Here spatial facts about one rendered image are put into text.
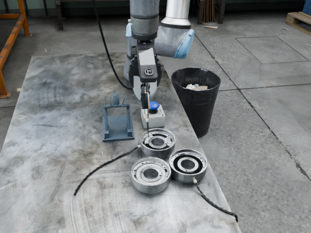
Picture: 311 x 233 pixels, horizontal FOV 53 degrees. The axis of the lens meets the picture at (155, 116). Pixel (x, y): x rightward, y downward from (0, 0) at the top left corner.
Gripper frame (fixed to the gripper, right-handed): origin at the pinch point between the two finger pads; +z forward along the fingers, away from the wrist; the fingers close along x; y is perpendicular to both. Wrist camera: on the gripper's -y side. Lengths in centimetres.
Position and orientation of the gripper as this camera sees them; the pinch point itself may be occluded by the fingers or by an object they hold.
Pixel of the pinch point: (145, 97)
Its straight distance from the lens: 95.0
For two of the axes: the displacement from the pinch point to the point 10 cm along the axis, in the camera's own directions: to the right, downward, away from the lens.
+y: -1.4, -5.8, 8.0
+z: -0.2, 8.1, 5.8
